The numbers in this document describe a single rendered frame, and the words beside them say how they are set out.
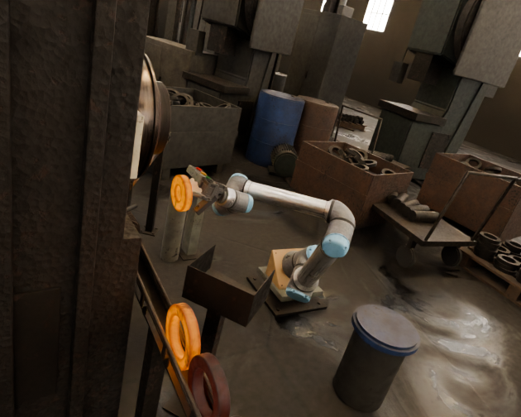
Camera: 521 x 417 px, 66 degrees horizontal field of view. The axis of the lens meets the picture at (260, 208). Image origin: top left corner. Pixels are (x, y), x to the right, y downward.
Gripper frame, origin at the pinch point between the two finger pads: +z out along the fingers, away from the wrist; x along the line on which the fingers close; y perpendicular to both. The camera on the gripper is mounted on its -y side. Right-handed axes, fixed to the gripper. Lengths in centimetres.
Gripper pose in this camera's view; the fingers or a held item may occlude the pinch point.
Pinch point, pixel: (182, 189)
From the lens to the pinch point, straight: 172.9
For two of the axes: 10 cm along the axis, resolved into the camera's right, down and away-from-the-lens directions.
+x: 5.3, 4.4, -7.3
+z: -7.2, -2.2, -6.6
